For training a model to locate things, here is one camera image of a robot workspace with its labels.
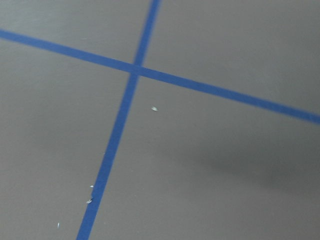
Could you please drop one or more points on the blue tape grid lines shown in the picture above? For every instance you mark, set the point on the blue tape grid lines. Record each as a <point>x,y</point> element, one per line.
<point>135,71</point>

